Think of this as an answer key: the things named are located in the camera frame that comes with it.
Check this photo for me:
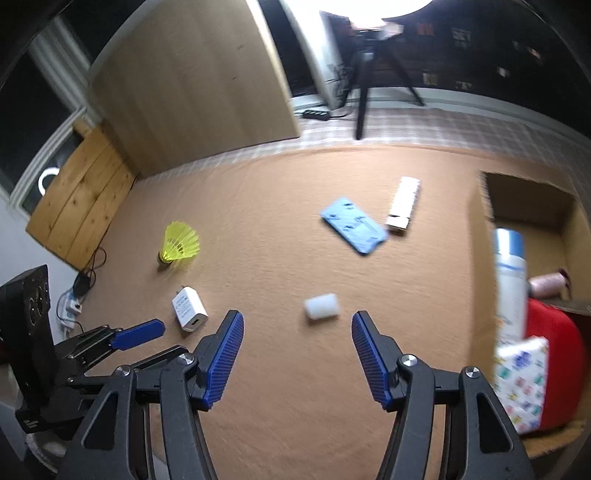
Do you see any white patterned long box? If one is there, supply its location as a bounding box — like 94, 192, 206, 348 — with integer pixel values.
385, 176, 421, 232

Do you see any wooden plank headboard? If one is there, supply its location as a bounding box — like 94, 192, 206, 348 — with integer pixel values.
26, 119, 136, 270

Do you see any black tripod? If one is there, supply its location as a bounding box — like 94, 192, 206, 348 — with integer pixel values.
348, 28, 426, 140

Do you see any white foam cylinder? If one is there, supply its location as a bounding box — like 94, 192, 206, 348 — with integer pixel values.
304, 293, 339, 321

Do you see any white standing panel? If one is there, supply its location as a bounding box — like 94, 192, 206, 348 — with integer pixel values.
280, 0, 346, 110

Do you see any yellow badminton shuttlecock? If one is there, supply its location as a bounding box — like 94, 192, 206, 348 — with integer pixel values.
157, 221, 200, 265

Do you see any white blue patterned box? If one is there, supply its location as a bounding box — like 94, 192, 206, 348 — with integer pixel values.
493, 336, 549, 435

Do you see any light wood cabinet panel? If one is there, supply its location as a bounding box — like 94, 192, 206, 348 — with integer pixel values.
89, 1, 300, 177

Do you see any red cloth item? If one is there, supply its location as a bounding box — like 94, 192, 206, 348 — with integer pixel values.
526, 299, 588, 431

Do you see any light blue plastic card holder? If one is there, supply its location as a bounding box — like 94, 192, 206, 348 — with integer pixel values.
321, 197, 388, 255

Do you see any white power strip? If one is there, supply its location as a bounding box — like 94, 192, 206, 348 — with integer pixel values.
56, 289, 82, 330

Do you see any white blue bottle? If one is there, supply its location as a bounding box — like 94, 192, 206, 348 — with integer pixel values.
494, 228, 528, 343

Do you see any pink thread spool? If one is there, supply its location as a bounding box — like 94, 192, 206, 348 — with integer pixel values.
528, 271, 569, 299

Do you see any brown cardboard box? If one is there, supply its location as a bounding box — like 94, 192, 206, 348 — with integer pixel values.
469, 170, 591, 460

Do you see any black power strip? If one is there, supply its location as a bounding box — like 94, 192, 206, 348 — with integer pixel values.
301, 109, 332, 121

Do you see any black cable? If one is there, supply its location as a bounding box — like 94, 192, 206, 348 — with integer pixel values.
55, 246, 108, 333

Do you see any white usb charger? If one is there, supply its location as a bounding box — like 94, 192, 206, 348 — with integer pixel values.
171, 287, 208, 332

